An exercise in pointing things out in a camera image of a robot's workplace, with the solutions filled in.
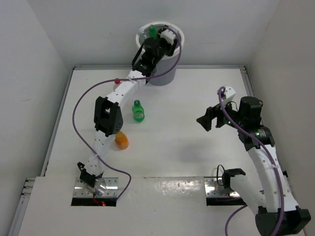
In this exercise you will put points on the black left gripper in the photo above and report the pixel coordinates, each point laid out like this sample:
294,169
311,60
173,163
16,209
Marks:
169,47

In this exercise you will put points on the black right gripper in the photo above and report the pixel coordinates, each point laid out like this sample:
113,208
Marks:
205,120

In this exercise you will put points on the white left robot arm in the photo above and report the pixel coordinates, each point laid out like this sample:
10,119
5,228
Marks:
108,118

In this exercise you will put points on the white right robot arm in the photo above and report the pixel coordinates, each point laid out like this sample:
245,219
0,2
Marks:
276,211

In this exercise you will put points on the grey plastic waste bin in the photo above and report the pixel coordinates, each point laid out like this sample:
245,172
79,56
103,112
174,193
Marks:
150,59

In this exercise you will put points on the red cap cola bottle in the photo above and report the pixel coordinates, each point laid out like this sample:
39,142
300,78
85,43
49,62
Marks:
117,82

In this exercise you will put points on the orange juice bottle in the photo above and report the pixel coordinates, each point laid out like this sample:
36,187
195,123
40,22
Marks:
121,141

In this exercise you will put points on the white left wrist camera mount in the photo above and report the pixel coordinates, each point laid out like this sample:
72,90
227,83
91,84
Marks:
168,35

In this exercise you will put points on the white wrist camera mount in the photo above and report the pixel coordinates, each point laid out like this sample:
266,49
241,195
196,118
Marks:
227,93
168,35

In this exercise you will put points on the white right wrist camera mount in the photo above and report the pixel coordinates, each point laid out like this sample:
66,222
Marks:
227,93

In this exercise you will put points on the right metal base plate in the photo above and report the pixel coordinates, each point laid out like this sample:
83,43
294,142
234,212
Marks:
214,188

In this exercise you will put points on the metal base plate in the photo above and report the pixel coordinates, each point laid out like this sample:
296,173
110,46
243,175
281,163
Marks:
104,187
214,188

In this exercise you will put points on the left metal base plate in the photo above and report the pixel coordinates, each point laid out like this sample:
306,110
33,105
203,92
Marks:
104,187

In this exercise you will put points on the aluminium frame rail left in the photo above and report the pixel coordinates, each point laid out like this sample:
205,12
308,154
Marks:
34,142

